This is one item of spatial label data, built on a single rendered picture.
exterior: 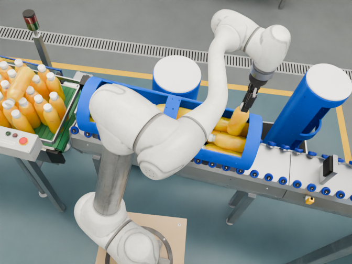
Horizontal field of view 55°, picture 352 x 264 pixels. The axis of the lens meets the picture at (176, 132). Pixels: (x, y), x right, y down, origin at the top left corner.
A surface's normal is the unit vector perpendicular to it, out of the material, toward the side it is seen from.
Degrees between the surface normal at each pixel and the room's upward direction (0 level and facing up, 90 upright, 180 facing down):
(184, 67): 0
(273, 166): 0
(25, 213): 0
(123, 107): 10
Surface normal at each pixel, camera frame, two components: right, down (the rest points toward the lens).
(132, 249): 0.18, -0.43
